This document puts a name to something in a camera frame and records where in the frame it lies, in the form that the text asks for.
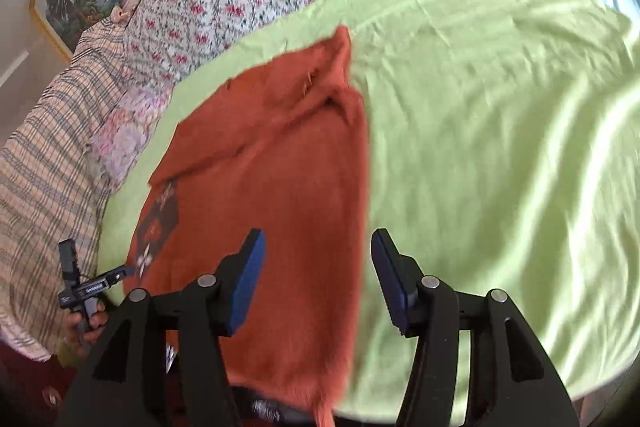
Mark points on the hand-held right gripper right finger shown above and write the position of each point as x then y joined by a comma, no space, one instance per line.
392,277

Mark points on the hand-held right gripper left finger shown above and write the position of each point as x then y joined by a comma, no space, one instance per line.
248,277

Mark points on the orange knitted sweater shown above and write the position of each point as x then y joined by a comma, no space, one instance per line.
270,207

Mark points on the person's left hand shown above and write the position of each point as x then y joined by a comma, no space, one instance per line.
90,329

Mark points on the plaid blanket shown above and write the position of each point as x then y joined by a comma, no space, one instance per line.
50,167

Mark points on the light green bed sheet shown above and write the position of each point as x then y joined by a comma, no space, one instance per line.
475,157

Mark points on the pink floral pillow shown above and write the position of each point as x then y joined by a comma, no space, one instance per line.
125,137

